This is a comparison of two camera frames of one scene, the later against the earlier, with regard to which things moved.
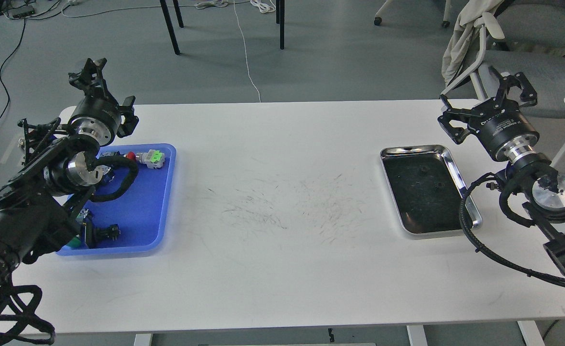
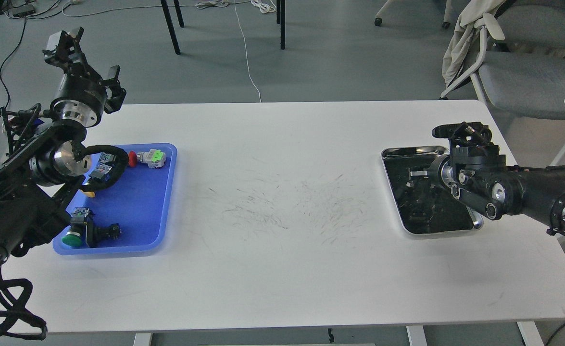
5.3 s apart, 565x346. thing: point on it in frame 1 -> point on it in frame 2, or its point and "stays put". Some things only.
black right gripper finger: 456,122 -> 419,173
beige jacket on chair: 464,35 stays put
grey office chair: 541,41 stays put
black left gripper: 98,117 -> 80,99
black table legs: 280,10 stays put
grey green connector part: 154,159 stays put
